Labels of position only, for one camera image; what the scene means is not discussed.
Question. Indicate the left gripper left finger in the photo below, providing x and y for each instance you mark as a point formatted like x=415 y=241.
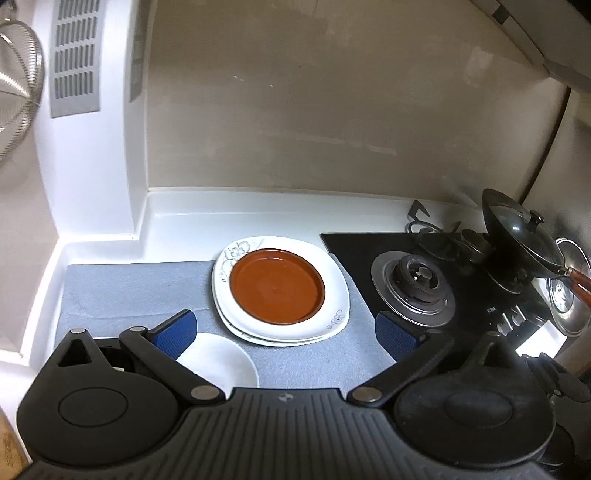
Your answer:
x=159 y=347

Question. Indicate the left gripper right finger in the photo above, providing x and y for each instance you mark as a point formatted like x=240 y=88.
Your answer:
x=415 y=347

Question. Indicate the large white floral plate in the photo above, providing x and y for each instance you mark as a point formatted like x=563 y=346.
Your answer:
x=331 y=319

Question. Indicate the brown round plate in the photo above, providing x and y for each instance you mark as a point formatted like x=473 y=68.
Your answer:
x=277 y=287

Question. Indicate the grey dish mat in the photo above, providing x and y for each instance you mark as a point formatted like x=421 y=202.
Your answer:
x=106 y=299

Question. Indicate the near gas burner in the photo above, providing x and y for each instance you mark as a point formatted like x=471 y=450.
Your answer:
x=414 y=287

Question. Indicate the black gas stove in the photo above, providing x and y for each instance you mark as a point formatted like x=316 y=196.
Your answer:
x=515 y=309

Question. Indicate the smaller white floral plate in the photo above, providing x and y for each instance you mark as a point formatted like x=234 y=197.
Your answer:
x=261 y=342

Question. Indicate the black pan support grate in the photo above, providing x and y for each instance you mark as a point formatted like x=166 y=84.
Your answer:
x=429 y=226

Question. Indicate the black wok with lid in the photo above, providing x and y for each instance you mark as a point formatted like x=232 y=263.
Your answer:
x=518 y=232

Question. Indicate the grey vent grille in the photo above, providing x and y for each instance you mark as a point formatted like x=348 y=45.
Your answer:
x=75 y=44

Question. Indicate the metal mesh strainer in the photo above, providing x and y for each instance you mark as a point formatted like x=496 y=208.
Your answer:
x=22 y=77

